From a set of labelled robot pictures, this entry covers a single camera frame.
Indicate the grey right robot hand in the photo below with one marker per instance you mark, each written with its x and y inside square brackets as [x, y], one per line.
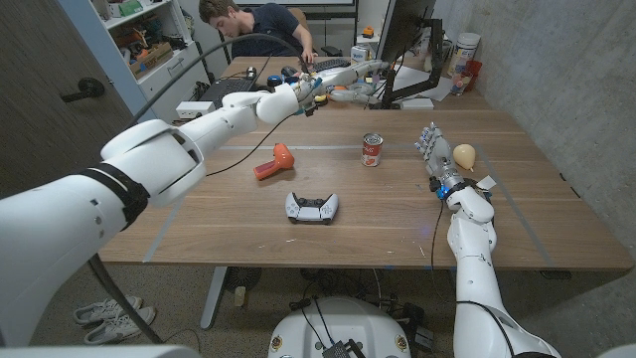
[439, 156]

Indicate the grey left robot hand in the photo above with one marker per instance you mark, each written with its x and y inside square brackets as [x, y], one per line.
[343, 74]

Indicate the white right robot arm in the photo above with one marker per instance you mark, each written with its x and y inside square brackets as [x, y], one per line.
[472, 278]

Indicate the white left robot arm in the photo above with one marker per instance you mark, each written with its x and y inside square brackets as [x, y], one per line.
[124, 184]

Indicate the red white soup can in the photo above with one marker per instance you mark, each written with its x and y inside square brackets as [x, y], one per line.
[371, 151]

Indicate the orange handheld air blower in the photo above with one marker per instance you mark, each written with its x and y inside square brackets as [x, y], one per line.
[280, 159]

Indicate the small orange basketball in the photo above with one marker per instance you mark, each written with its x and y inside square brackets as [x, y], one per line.
[340, 88]

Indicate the black keyboard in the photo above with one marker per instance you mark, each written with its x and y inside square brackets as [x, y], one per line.
[330, 63]

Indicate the pale yellow rubber bulb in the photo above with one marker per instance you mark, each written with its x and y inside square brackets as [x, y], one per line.
[463, 155]

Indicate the yellow blue drink carton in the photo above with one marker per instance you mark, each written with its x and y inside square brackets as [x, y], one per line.
[358, 53]

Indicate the yellow black tape roll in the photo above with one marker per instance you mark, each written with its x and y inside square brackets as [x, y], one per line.
[320, 101]

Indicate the small orange toy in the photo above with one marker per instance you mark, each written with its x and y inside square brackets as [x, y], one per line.
[367, 33]

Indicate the white tag on right wrist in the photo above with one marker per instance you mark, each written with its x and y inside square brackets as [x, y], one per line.
[486, 182]

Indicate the black computer mouse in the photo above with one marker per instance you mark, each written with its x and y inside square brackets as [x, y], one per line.
[289, 71]

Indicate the flat white box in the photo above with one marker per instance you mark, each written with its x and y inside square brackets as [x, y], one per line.
[416, 103]

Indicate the black blue tape roll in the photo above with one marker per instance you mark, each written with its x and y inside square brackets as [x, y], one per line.
[274, 81]

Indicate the white paper sheet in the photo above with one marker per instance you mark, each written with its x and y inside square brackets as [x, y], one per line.
[412, 77]

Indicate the black computer monitor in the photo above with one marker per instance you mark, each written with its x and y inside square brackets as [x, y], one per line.
[402, 30]

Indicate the person in navy shirt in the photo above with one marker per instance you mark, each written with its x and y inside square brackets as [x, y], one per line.
[268, 22]

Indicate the red plastic cup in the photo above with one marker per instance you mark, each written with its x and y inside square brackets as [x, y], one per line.
[473, 69]

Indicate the white wipes canister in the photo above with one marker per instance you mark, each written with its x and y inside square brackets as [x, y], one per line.
[464, 50]

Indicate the black laptop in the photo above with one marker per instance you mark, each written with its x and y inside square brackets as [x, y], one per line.
[226, 89]

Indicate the white game controller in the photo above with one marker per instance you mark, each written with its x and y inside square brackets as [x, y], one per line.
[311, 211]

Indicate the white power adapter box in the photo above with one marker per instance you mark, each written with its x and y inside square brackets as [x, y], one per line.
[194, 108]

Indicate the white shelf cabinet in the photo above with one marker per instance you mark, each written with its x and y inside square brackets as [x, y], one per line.
[171, 82]

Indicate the brown cardboard box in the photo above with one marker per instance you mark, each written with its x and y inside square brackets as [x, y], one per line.
[151, 59]

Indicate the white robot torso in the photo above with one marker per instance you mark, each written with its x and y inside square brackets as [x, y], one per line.
[338, 323]

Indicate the black device on torso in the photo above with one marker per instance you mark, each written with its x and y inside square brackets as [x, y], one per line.
[340, 350]

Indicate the black floor fan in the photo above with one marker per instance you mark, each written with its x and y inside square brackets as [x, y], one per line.
[243, 278]

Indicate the grey table leg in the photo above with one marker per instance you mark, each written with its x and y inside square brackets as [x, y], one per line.
[213, 298]

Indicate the dark wooden door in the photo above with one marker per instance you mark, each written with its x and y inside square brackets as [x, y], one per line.
[40, 50]

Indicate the white sneaker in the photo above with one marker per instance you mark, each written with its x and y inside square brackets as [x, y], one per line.
[119, 327]
[107, 309]

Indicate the grey duct tape roll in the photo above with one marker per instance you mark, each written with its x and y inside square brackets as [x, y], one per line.
[365, 89]

